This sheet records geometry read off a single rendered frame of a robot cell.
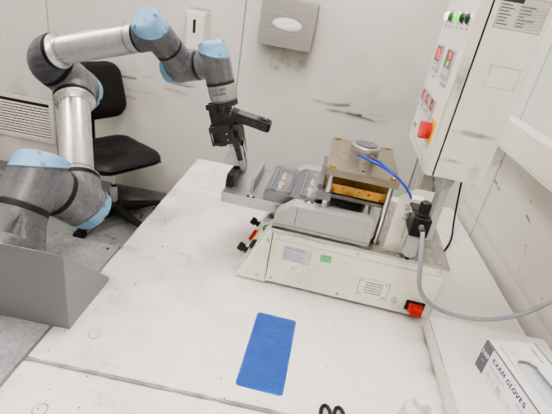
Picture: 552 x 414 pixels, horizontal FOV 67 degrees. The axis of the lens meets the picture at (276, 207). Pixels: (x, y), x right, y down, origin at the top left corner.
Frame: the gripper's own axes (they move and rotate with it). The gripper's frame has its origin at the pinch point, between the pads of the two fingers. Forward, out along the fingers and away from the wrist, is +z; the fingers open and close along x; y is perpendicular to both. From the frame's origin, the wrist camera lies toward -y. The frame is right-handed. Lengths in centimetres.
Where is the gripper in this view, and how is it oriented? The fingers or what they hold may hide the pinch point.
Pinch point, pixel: (246, 168)
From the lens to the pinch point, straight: 122.7
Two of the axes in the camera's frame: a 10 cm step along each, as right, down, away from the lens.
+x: -1.2, 4.4, -8.9
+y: -9.8, 0.9, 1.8
